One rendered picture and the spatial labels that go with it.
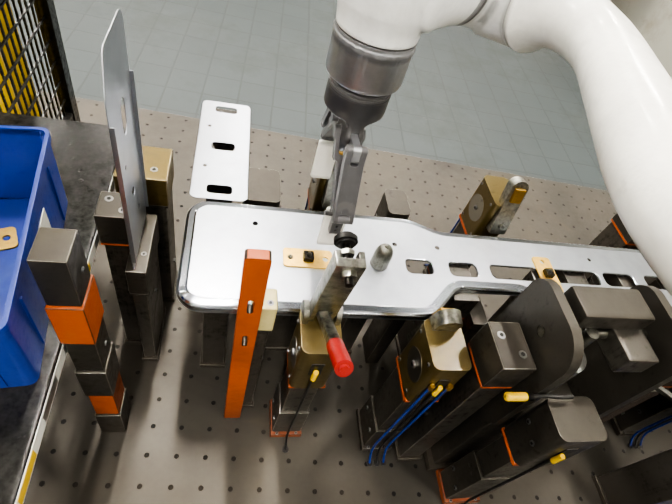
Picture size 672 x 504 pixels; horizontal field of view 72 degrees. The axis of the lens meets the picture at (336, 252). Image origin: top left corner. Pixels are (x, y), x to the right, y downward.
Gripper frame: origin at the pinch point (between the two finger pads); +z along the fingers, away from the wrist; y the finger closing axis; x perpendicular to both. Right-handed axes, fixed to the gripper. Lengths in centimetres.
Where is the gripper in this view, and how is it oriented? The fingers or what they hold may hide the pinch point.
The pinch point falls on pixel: (324, 202)
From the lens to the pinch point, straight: 68.3
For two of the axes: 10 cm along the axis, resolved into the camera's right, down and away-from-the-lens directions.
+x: -9.7, -0.7, -2.3
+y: -0.9, -7.8, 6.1
